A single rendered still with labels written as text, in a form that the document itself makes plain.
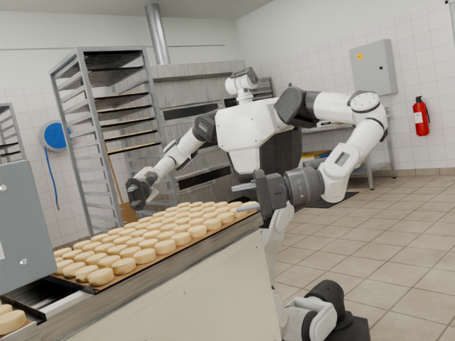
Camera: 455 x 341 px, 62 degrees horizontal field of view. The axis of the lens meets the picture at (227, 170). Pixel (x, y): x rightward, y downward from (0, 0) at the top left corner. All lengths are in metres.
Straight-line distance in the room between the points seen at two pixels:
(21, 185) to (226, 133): 0.97
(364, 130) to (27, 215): 0.82
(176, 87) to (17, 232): 4.47
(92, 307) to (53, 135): 4.35
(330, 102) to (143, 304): 0.79
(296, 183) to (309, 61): 5.43
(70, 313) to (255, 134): 0.82
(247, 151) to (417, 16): 4.37
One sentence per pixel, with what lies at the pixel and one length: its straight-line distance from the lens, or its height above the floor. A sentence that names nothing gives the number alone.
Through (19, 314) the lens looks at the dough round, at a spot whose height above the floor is 0.92.
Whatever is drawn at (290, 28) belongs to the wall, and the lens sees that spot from 6.54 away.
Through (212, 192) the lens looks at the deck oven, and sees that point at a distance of 5.11.
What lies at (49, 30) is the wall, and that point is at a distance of 5.58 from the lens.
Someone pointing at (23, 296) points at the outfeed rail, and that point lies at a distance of 1.11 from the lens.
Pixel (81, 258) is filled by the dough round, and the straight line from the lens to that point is 1.03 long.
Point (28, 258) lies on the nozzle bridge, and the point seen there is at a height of 1.05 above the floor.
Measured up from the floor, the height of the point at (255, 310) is 0.61.
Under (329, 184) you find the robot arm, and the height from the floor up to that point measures 0.98.
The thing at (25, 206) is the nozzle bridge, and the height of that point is 1.12.
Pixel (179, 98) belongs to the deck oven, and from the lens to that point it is 4.94.
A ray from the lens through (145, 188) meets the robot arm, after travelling 1.51.
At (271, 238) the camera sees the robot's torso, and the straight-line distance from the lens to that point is 1.40.
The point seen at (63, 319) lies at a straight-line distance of 0.84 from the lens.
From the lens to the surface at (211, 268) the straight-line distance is 1.04.
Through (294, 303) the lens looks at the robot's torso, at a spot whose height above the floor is 0.32.
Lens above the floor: 1.17
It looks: 7 degrees down
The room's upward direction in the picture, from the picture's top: 11 degrees counter-clockwise
